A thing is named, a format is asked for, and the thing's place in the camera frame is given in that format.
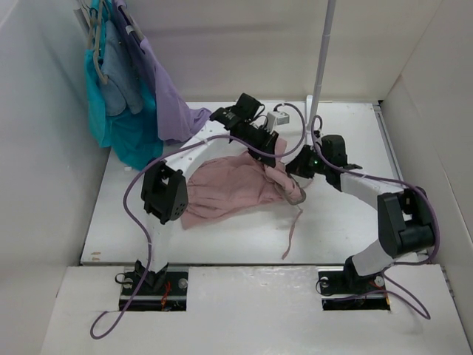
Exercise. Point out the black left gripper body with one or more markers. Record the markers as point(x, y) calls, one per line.
point(256, 136)

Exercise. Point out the blue grey hanging garment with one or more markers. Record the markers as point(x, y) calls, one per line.
point(122, 90)

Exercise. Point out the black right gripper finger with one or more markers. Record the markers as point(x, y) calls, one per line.
point(302, 164)
point(302, 181)

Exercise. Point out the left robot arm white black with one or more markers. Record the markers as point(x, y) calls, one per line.
point(164, 190)

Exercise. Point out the teal hanging garment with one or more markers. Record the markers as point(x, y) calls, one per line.
point(134, 138)

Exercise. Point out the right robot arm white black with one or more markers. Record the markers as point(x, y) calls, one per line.
point(406, 220)

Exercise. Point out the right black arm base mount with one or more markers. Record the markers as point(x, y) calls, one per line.
point(338, 294)

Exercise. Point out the pink trousers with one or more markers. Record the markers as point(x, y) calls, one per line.
point(222, 187)

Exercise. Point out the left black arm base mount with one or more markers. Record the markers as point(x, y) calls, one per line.
point(171, 294)

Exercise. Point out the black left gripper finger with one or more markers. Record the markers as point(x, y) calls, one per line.
point(247, 107)
point(267, 145)

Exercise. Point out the white left rack pole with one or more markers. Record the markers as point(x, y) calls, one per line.
point(84, 17)

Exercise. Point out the lilac hanging garment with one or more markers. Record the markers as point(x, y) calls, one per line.
point(176, 121)

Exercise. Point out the grey hanger with clothes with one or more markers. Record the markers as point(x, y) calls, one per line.
point(97, 15)

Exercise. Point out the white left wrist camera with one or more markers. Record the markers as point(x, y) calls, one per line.
point(276, 118)

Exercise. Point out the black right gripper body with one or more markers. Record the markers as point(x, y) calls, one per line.
point(324, 164)

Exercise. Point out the white rack pole with base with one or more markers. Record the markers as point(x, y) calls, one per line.
point(323, 51)

